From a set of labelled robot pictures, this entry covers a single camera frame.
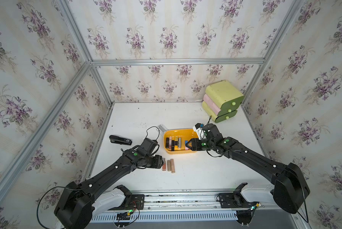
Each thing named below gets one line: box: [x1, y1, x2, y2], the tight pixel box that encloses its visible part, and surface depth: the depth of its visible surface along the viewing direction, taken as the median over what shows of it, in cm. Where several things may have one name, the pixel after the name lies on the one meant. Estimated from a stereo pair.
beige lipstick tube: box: [167, 159, 171, 172], surface depth 87 cm
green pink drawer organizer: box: [201, 80, 245, 124], surface depth 101 cm
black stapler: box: [108, 135, 133, 146], surface depth 96 cm
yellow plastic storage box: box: [163, 128, 199, 155], surface depth 95 cm
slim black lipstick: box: [171, 139, 175, 152], surface depth 95 cm
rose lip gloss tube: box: [161, 157, 167, 172], surface depth 86 cm
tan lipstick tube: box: [170, 158, 176, 174], surface depth 86 cm
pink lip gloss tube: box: [169, 135, 172, 149], surface depth 97 cm
